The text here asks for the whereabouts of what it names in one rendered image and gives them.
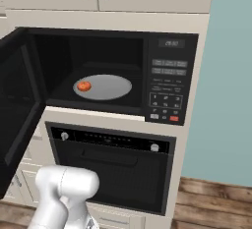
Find beige tall cabinet frame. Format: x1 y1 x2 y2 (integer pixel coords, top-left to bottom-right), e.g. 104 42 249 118
5 9 211 229

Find black microwave door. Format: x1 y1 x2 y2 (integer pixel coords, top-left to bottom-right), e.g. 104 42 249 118
0 27 47 200

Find red tomato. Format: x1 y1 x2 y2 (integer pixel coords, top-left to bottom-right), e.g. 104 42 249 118
77 81 93 92

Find grey round microwave plate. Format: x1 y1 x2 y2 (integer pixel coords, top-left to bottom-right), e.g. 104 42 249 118
72 74 133 101

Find black oven door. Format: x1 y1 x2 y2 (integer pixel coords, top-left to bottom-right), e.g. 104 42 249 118
52 139 172 215

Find black oven door handle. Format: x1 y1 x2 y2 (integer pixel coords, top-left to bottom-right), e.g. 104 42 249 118
80 148 139 168

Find beige base cupboards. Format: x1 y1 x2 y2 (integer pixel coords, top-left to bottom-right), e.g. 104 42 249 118
1 123 57 208

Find beige drawer front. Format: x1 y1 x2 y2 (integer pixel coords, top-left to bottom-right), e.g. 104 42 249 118
86 202 147 229

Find black built-in oven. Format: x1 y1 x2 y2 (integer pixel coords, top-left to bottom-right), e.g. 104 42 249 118
44 121 177 217

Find black microwave oven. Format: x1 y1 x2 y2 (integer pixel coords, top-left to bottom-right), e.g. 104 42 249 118
15 27 200 127

